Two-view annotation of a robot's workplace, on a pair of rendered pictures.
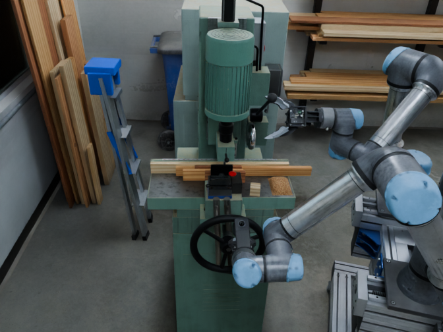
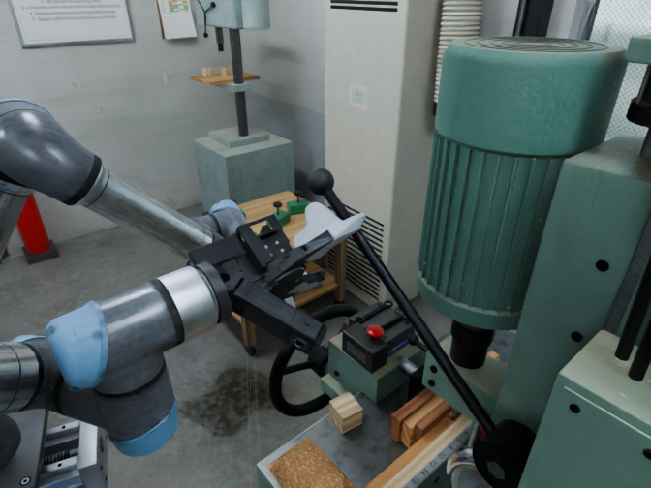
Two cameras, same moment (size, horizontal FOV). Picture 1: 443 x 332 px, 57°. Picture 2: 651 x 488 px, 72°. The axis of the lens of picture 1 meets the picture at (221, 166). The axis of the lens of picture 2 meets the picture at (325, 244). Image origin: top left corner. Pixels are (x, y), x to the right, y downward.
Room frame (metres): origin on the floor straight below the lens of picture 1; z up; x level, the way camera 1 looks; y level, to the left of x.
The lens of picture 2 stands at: (1.76, -0.48, 1.55)
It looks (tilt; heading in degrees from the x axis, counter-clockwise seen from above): 30 degrees down; 144
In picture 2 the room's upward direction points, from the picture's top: straight up
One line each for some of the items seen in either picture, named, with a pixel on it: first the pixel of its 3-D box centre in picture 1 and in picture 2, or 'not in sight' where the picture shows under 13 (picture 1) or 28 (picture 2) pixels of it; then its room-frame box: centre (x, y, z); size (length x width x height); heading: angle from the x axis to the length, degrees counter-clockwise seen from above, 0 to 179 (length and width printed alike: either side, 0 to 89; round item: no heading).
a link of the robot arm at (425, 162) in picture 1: (413, 168); not in sight; (1.45, -0.80, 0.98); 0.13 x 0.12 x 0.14; 35
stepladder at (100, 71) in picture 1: (123, 155); not in sight; (2.12, 0.60, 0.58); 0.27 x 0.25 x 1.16; 90
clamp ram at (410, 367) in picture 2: (221, 178); (414, 373); (1.37, 0.00, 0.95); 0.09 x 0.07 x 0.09; 94
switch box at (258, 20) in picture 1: (256, 39); not in sight; (1.80, -0.13, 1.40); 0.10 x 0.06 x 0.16; 4
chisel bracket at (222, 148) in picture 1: (225, 147); (473, 387); (1.50, -0.01, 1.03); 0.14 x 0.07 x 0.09; 4
